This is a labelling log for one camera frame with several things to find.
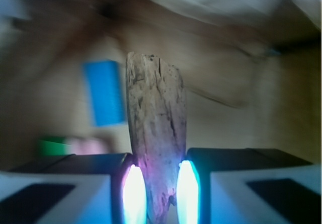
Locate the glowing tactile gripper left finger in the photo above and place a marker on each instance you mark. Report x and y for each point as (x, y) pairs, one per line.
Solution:
(106, 188)

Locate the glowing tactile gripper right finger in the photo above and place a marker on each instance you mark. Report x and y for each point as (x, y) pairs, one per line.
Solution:
(251, 185)

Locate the brown wood chip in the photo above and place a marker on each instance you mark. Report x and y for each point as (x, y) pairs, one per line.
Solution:
(157, 118)

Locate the pink plush bunny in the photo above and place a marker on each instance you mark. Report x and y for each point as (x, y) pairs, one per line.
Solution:
(86, 146)

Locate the green rectangular block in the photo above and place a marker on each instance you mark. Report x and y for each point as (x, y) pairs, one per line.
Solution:
(53, 146)

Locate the blue rectangular block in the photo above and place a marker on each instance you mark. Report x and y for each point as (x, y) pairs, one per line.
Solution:
(105, 92)

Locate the crumpled brown paper bag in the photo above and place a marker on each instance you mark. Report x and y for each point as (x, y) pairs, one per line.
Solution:
(251, 68)

